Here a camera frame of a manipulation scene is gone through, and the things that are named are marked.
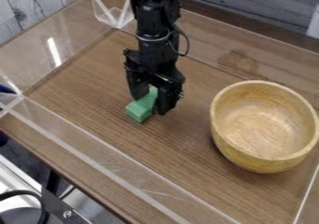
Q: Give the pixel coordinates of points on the brown wooden bowl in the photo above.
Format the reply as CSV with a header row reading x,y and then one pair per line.
x,y
265,126

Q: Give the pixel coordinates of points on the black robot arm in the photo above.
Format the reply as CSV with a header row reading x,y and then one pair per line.
x,y
157,17

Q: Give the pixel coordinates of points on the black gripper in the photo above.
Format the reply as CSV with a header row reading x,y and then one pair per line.
x,y
151,65

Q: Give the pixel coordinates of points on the clear acrylic tray walls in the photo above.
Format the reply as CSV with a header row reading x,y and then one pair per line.
x,y
155,171

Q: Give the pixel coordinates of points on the green rectangular block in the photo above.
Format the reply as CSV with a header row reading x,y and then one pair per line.
x,y
141,109

